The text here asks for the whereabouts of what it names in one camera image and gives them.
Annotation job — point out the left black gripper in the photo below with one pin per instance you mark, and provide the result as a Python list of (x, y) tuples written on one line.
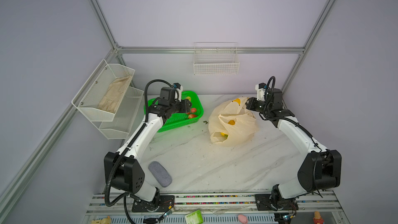
[(184, 106)]

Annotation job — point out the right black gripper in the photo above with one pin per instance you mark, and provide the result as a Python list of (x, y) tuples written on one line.
[(252, 104)]

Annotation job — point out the green plastic basket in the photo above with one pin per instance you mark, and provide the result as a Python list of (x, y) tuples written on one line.
[(178, 120)]

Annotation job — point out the cream banana print plastic bag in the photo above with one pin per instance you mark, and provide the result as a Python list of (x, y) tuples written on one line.
[(231, 123)]

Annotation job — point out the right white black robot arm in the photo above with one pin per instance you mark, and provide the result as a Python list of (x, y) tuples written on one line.
[(320, 168)]

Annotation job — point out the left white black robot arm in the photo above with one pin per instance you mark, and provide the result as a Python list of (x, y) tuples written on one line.
[(124, 174)]

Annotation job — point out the beige cloth in shelf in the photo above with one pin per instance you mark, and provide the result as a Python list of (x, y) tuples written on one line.
[(114, 94)]

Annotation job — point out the grey oval sponge pad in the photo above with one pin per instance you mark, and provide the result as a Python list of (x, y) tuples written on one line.
[(161, 175)]

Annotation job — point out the green small box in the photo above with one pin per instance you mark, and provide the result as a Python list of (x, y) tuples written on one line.
[(194, 217)]

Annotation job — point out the pink small toy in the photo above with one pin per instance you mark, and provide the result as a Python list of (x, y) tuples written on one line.
[(242, 219)]

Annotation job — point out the red yellow figurine toy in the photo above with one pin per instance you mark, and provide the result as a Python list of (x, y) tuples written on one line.
[(317, 219)]

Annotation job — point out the beige toy at front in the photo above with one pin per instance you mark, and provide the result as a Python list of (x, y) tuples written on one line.
[(106, 220)]

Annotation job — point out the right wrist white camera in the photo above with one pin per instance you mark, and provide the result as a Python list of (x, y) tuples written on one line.
[(261, 91)]

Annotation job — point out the wrist white camera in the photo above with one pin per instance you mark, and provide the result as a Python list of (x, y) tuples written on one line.
[(178, 91), (261, 91)]

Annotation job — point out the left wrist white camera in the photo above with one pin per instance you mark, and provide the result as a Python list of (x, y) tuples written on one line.
[(178, 91)]

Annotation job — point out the white wire wall basket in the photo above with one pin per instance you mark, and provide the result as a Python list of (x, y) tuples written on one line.
[(215, 58)]

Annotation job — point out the lower white mesh wall shelf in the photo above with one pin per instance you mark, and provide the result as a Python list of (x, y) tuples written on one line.
[(123, 121)]

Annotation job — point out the white mesh wall shelf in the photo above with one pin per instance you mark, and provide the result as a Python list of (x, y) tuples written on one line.
[(88, 99), (123, 121)]

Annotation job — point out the upper white mesh wall shelf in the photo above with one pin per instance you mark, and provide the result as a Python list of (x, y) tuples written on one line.
[(88, 99)]

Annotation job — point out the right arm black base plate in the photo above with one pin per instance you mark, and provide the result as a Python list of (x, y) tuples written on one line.
[(269, 202)]

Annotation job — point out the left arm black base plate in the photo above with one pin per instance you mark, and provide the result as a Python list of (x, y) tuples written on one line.
[(159, 204)]

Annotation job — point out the aluminium front rail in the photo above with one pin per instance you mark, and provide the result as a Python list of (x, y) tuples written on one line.
[(223, 208)]

